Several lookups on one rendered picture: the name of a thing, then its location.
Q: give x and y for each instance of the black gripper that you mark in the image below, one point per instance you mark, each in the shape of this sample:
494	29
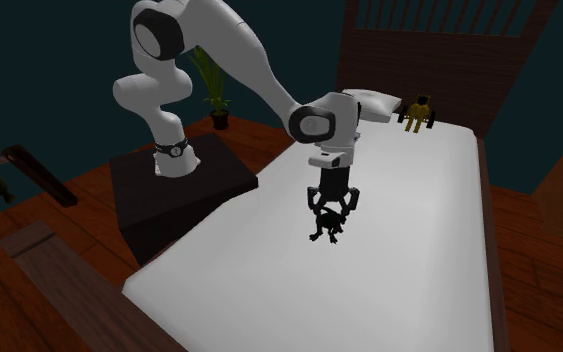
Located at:
334	183

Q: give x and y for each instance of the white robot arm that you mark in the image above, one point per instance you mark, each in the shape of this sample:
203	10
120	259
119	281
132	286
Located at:
242	46

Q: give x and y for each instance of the black animal figure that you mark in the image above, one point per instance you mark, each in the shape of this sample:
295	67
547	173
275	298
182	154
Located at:
328	225

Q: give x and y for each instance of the wooden bed with white mattress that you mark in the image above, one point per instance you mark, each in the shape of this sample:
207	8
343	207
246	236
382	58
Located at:
383	263

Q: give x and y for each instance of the white pillow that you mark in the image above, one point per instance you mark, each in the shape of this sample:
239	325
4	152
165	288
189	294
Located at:
376	103

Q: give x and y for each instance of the yellow toy figure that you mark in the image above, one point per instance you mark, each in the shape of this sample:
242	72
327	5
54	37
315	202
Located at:
416	114

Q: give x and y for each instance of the green potted plant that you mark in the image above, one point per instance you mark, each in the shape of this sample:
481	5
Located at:
215	90

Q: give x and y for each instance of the dark robot stand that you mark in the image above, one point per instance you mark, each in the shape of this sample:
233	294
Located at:
164	200

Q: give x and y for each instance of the dark wooden bar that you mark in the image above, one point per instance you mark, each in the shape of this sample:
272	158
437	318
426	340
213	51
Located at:
37	175

